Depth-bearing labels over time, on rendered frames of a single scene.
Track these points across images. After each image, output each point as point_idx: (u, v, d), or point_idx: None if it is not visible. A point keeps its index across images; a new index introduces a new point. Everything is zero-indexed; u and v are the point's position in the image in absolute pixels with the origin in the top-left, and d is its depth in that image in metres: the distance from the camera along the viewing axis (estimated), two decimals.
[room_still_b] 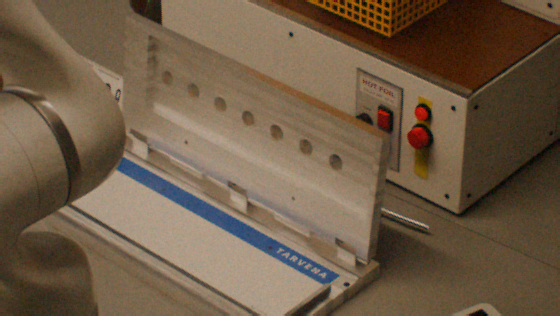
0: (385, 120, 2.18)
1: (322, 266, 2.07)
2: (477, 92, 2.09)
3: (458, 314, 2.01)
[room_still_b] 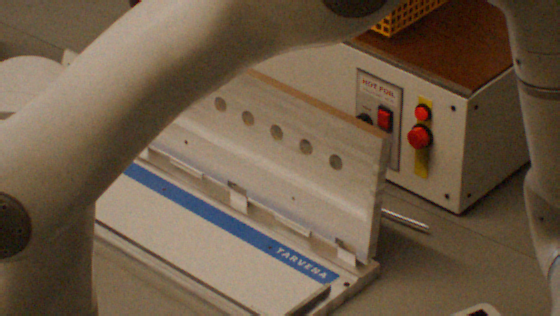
0: (385, 120, 2.18)
1: (322, 266, 2.07)
2: (477, 92, 2.09)
3: (458, 314, 2.01)
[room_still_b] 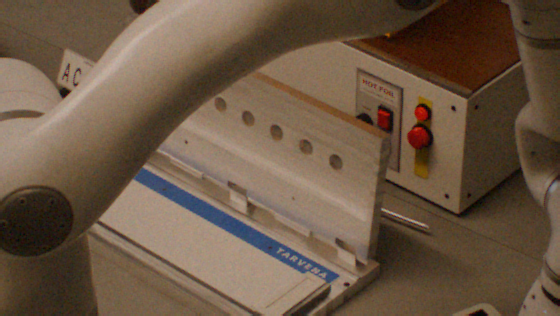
0: (385, 120, 2.18)
1: (322, 266, 2.07)
2: (477, 92, 2.09)
3: (458, 314, 2.01)
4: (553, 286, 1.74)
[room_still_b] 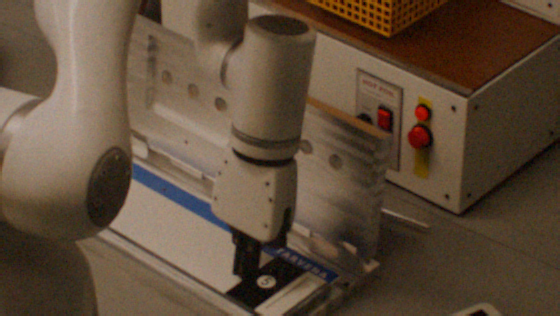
0: (385, 120, 2.18)
1: (322, 266, 2.07)
2: (477, 92, 2.09)
3: (458, 314, 2.01)
4: (243, 146, 1.93)
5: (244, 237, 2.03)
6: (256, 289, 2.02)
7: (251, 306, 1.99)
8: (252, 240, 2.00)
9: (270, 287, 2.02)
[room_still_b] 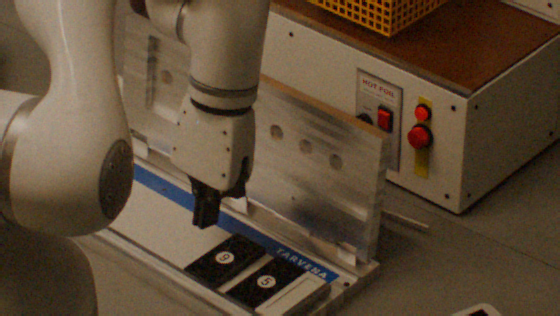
0: (385, 120, 2.18)
1: (322, 266, 2.07)
2: (477, 92, 2.09)
3: (458, 314, 2.01)
4: (200, 95, 1.95)
5: (204, 188, 2.04)
6: (256, 289, 2.02)
7: (251, 306, 1.99)
8: (211, 190, 2.02)
9: (270, 287, 2.02)
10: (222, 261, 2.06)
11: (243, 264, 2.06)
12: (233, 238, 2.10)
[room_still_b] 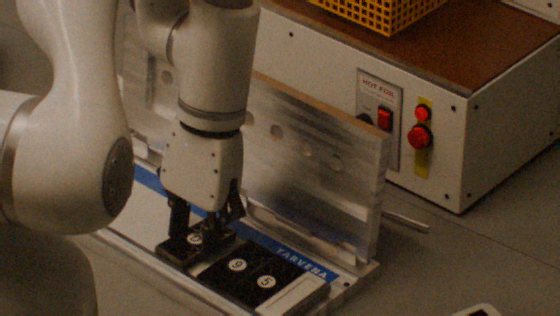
0: (385, 120, 2.18)
1: (322, 266, 2.07)
2: (477, 92, 2.09)
3: (458, 314, 2.01)
4: (189, 118, 1.97)
5: (179, 200, 2.08)
6: (256, 289, 2.02)
7: (251, 306, 1.99)
8: (210, 215, 2.03)
9: (270, 287, 2.02)
10: (235, 268, 2.04)
11: (256, 271, 2.04)
12: (246, 245, 2.09)
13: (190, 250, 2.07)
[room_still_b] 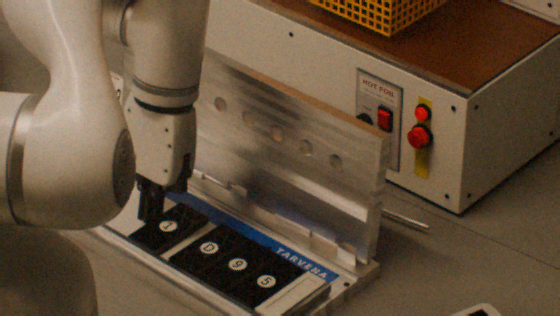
0: (385, 120, 2.18)
1: (322, 266, 2.07)
2: (477, 92, 2.09)
3: (458, 314, 2.01)
4: (143, 94, 2.02)
5: (148, 183, 2.12)
6: (256, 289, 2.02)
7: (251, 306, 1.99)
8: (155, 185, 2.09)
9: (270, 287, 2.02)
10: (235, 267, 2.05)
11: (256, 271, 2.04)
12: (246, 244, 2.09)
13: (203, 260, 2.06)
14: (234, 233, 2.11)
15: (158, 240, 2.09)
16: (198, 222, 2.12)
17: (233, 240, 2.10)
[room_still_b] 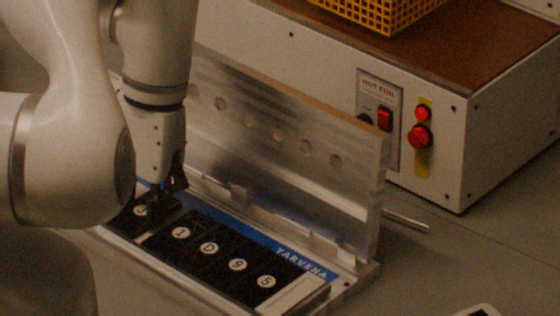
0: (385, 120, 2.18)
1: (322, 266, 2.07)
2: (477, 92, 2.09)
3: (458, 314, 2.01)
4: (132, 91, 2.03)
5: None
6: (256, 289, 2.02)
7: (251, 306, 1.99)
8: (154, 187, 2.09)
9: (270, 287, 2.02)
10: (235, 268, 2.05)
11: (256, 271, 2.04)
12: (246, 244, 2.09)
13: (203, 260, 2.06)
14: (234, 233, 2.11)
15: (171, 247, 2.08)
16: (211, 229, 2.11)
17: (233, 240, 2.10)
